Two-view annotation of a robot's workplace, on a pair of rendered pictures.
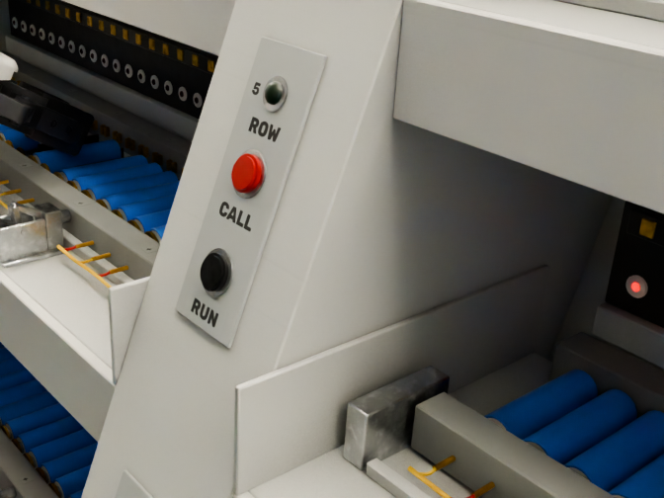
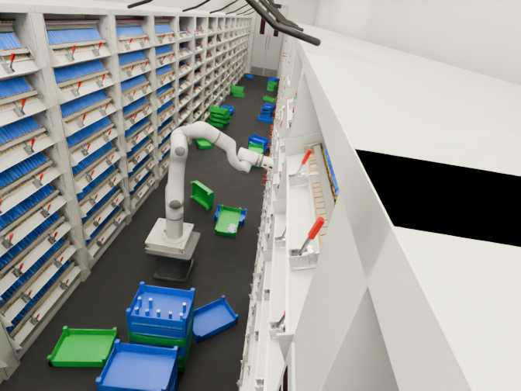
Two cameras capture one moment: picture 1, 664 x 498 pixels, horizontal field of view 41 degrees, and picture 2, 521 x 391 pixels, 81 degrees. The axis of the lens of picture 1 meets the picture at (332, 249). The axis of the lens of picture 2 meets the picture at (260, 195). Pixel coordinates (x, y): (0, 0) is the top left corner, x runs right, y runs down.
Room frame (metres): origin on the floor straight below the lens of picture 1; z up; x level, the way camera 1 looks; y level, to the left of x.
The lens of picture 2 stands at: (-0.74, -1.06, 1.83)
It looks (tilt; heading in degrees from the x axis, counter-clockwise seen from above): 30 degrees down; 47
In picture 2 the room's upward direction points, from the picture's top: 9 degrees clockwise
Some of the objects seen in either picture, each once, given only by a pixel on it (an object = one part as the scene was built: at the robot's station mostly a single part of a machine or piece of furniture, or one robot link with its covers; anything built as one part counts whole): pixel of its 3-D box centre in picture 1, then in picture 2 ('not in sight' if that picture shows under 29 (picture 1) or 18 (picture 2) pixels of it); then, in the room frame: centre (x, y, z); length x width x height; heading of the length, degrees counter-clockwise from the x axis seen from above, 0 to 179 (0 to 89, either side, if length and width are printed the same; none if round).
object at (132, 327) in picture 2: not in sight; (162, 313); (-0.30, 0.02, 0.36); 0.30 x 0.20 x 0.08; 139
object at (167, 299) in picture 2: not in sight; (162, 303); (-0.30, 0.02, 0.44); 0.30 x 0.20 x 0.08; 139
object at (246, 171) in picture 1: (251, 174); not in sight; (0.36, 0.04, 1.02); 0.02 x 0.01 x 0.02; 47
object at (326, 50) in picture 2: not in sight; (313, 41); (0.67, 0.23, 1.74); 2.19 x 0.20 x 0.03; 47
